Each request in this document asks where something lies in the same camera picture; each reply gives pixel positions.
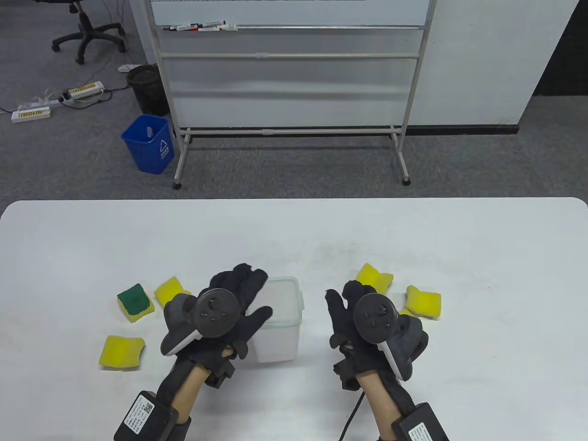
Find person's left hand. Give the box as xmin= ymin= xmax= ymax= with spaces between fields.
xmin=184 ymin=263 xmax=274 ymax=370

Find person's right hand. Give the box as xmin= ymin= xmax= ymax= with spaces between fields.
xmin=325 ymin=280 xmax=396 ymax=390

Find black tracking controller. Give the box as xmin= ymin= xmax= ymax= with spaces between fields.
xmin=161 ymin=288 xmax=242 ymax=356
xmin=353 ymin=293 xmax=430 ymax=382

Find clear plastic container lid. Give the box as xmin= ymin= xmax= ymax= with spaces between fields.
xmin=248 ymin=277 xmax=305 ymax=324

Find person's left forearm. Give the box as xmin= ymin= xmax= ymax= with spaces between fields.
xmin=154 ymin=358 xmax=216 ymax=441

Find person's right forearm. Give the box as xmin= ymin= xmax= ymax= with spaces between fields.
xmin=356 ymin=370 xmax=414 ymax=441

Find black wrist sensor box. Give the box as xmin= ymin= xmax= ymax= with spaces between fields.
xmin=114 ymin=390 xmax=179 ymax=441
xmin=399 ymin=403 xmax=450 ymax=441

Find blue plastic bin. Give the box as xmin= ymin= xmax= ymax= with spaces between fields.
xmin=121 ymin=115 xmax=175 ymax=175

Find white mobile whiteboard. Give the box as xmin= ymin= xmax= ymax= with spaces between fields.
xmin=130 ymin=0 xmax=437 ymax=190

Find black mesh wastebasket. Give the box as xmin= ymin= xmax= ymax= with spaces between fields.
xmin=126 ymin=64 xmax=170 ymax=117

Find white power strip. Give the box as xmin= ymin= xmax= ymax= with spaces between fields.
xmin=11 ymin=107 xmax=51 ymax=124
xmin=68 ymin=81 xmax=105 ymax=99

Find white power strips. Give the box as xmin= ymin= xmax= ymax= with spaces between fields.
xmin=17 ymin=90 xmax=69 ymax=111

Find black office chair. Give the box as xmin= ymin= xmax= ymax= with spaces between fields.
xmin=34 ymin=0 xmax=127 ymax=65

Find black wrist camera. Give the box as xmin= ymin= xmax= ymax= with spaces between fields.
xmin=333 ymin=359 xmax=363 ymax=391
xmin=204 ymin=361 xmax=236 ymax=389

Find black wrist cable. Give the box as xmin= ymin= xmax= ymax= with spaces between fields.
xmin=340 ymin=390 xmax=366 ymax=441

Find black arm strap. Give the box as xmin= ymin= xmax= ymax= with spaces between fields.
xmin=172 ymin=413 xmax=191 ymax=441

